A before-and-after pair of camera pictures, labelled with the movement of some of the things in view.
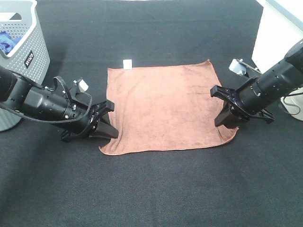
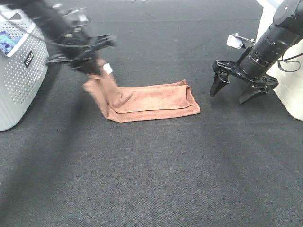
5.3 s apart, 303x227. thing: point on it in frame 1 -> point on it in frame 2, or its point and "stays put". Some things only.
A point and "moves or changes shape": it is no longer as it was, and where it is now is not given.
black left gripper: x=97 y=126 -> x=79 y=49
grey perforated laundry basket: x=30 y=56 stays put
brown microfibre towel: x=164 y=107 moves or changes shape
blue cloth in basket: x=7 y=42 stays put
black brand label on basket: x=29 y=59 stays put
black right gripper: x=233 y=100 -> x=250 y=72
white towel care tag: x=127 y=64 -> x=107 y=68
